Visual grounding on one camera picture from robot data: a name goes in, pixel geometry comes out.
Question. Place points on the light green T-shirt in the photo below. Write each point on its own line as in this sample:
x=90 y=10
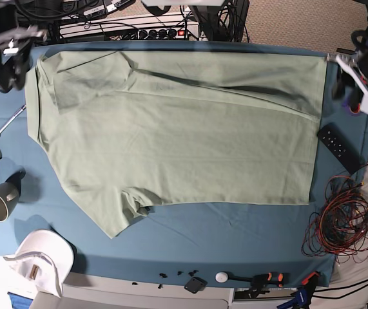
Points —
x=127 y=130

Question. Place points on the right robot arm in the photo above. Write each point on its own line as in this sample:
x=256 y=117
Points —
x=8 y=21

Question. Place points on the white power strip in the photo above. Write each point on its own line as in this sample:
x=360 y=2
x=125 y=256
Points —
x=163 y=34

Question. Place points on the blue table cloth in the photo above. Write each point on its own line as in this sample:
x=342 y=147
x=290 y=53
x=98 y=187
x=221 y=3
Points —
x=177 y=239

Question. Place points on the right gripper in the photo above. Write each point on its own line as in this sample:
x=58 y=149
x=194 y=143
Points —
x=12 y=41

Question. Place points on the black orange bar clamp bottom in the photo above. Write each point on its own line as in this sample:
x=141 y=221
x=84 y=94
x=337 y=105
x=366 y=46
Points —
x=260 y=281

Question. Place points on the white baseball cap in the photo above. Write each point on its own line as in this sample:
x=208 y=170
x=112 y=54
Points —
x=45 y=259

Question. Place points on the purple tape roll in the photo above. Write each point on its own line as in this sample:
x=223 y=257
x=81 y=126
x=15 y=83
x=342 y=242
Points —
x=353 y=110

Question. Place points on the white round puck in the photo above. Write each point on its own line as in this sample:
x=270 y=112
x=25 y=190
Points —
x=221 y=277

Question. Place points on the black computer mouse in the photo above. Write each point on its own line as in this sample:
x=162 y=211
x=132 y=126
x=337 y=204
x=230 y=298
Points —
x=7 y=84

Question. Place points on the black square plate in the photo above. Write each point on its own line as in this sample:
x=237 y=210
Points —
x=195 y=284

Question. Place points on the black remote control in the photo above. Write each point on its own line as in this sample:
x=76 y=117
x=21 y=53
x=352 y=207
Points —
x=340 y=148

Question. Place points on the grey ceramic mug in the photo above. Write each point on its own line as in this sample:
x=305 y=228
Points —
x=9 y=197

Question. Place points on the blue black clamp bottom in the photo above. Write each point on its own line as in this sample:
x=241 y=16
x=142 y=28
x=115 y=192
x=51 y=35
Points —
x=302 y=297

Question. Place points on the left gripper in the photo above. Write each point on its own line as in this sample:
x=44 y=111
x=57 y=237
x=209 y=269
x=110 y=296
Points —
x=355 y=66

